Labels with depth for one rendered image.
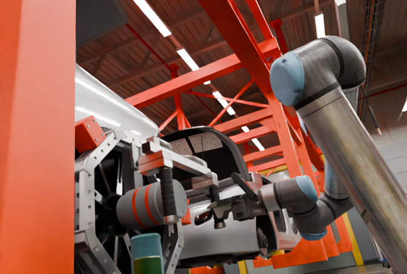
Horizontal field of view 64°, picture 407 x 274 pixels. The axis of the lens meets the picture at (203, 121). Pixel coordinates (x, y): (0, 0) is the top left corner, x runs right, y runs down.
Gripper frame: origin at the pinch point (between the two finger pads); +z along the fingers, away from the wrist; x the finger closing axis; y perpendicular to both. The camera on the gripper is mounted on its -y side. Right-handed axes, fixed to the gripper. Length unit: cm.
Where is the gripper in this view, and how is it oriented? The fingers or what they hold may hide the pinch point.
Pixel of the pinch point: (211, 206)
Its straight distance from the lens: 123.8
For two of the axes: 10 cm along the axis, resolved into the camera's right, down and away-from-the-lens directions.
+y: 1.6, 8.9, -4.2
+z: -8.9, 3.1, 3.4
